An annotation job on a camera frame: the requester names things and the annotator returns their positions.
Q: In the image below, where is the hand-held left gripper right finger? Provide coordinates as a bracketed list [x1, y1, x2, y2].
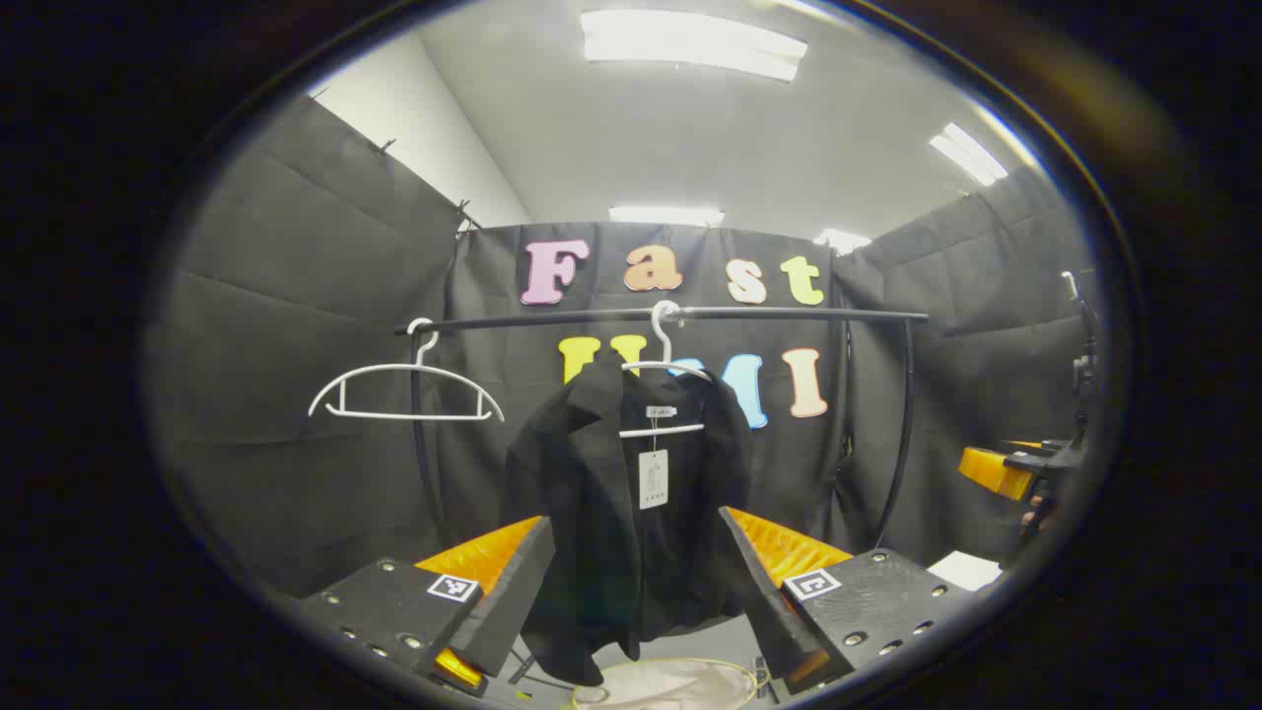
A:
[718, 506, 979, 696]

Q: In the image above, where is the white laundry hamper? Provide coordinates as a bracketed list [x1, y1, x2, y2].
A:
[570, 658, 772, 710]

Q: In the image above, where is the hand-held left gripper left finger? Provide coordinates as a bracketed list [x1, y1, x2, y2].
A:
[294, 515, 555, 699]

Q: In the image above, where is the black jacket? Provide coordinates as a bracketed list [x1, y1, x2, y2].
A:
[498, 360, 755, 688]

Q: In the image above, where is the black clothes rack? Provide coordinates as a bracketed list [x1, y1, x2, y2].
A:
[394, 306, 930, 555]

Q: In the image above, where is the white clothes hanger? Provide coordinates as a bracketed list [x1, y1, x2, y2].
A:
[618, 301, 713, 440]
[308, 318, 506, 423]

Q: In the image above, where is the black backdrop cloth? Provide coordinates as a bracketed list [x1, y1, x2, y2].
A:
[148, 94, 1095, 598]

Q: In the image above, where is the black tripod stand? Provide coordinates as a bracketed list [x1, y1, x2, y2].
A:
[1060, 271, 1101, 450]

